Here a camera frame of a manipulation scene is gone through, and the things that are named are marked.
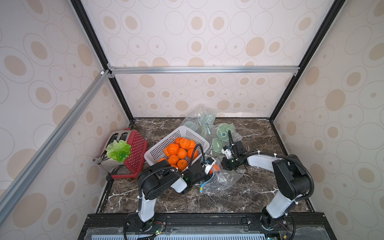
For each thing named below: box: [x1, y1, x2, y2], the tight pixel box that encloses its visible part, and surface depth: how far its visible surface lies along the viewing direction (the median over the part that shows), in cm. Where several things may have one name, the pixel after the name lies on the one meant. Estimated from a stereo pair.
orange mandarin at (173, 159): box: [168, 155, 180, 165], surface depth 92 cm
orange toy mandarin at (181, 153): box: [177, 147, 187, 159], surface depth 94 cm
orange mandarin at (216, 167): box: [209, 164, 220, 175], surface depth 84 cm
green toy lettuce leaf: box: [105, 140, 132, 163], surface depth 79 cm
